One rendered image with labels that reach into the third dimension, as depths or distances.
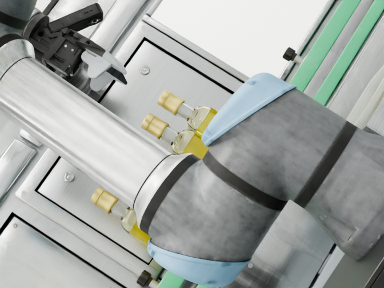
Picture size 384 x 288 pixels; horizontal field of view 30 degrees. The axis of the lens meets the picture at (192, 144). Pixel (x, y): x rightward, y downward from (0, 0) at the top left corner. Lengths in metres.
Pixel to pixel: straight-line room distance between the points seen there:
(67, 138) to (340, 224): 0.35
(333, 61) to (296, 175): 0.64
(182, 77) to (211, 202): 0.75
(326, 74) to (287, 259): 0.40
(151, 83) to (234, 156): 0.75
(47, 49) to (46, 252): 0.42
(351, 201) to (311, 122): 0.10
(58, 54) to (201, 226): 0.66
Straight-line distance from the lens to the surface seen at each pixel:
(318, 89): 1.41
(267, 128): 0.81
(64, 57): 1.41
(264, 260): 1.20
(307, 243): 1.22
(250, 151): 0.82
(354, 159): 0.82
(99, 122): 0.90
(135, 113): 1.53
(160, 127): 1.37
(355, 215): 0.81
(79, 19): 1.46
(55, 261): 1.52
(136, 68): 1.56
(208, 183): 0.84
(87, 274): 1.51
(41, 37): 1.45
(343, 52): 1.44
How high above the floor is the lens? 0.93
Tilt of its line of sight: 5 degrees up
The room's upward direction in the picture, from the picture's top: 58 degrees counter-clockwise
